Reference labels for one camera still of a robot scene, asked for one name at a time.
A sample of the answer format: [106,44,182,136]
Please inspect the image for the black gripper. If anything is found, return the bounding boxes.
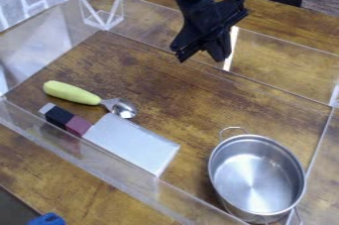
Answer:
[169,0,248,62]

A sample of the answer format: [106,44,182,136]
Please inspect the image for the spoon with yellow-green handle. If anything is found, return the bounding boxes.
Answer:
[42,80,137,119]

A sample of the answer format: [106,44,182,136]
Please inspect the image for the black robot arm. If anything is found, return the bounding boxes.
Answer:
[169,0,248,62]

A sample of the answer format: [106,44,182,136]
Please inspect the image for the toy cleaver knife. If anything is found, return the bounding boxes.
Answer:
[38,103,180,176]

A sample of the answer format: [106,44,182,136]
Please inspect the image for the stainless steel pot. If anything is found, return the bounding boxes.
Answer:
[208,127,305,225]

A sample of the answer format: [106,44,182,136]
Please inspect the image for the blue object at bottom edge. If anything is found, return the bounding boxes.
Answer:
[26,213,66,225]

